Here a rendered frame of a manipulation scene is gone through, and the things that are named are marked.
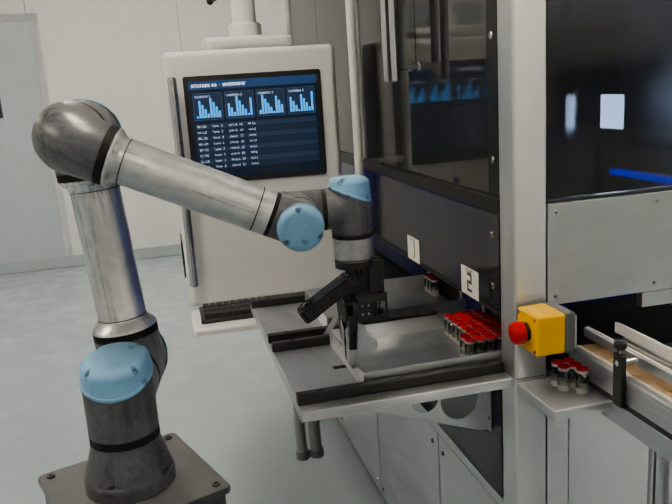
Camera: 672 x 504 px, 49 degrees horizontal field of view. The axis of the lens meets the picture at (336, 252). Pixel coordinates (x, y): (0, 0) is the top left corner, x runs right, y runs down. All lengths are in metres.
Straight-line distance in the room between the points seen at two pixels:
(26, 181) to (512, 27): 5.86
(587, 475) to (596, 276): 0.40
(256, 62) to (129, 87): 4.58
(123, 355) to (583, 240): 0.83
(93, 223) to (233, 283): 0.99
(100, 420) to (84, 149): 0.43
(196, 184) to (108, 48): 5.61
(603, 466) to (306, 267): 1.10
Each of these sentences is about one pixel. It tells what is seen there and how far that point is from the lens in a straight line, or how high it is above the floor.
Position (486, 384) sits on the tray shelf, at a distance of 1.40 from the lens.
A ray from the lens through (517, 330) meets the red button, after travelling 1.29.
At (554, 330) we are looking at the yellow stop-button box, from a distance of 1.30.
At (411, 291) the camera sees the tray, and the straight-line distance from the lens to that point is 1.96.
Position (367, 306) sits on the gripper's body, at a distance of 1.36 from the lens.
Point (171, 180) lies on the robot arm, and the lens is 1.16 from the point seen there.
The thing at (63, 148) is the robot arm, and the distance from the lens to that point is 1.18.
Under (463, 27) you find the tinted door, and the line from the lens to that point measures 1.50.
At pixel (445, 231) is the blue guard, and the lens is 1.62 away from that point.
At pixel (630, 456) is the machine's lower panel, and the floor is 0.68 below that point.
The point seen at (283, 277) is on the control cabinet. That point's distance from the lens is 2.26.
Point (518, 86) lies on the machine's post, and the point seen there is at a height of 1.41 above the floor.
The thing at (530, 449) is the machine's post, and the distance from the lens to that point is 1.48.
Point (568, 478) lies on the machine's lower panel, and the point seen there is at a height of 0.66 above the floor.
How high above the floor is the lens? 1.43
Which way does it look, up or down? 13 degrees down
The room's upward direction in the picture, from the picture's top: 4 degrees counter-clockwise
